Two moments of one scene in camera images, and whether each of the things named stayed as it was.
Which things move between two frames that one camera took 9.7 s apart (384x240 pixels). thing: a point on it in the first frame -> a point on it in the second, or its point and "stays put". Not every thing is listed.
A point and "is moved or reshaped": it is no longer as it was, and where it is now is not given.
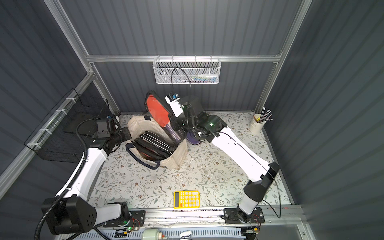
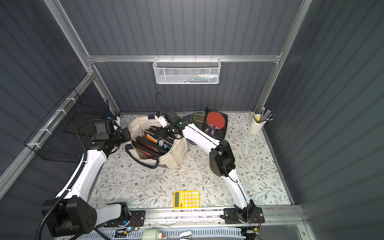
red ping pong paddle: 160,114 is moved or reshaped
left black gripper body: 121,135 stays put
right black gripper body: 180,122 -> 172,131
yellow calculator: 186,199 stays put
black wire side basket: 57,137 stays put
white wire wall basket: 186,71 stays put
